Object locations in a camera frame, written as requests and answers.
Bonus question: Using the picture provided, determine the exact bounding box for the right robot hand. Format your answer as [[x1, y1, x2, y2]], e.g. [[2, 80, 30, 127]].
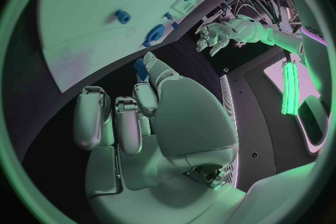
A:
[[72, 52, 248, 224]]

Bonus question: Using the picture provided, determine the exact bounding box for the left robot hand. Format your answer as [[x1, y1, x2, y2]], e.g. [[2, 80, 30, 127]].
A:
[[195, 21, 234, 56]]

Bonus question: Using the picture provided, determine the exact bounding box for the blue short cylinder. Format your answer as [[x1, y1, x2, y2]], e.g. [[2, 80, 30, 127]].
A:
[[114, 9, 132, 25]]

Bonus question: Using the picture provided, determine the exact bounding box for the glowing light bar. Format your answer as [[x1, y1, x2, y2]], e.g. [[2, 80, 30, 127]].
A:
[[280, 60, 301, 116]]

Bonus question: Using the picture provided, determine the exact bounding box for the blue thin long cylinder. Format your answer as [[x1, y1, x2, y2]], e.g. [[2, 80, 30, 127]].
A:
[[134, 58, 151, 83]]

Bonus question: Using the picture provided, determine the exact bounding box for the blue gear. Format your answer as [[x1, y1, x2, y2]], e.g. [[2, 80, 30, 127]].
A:
[[142, 24, 166, 49]]

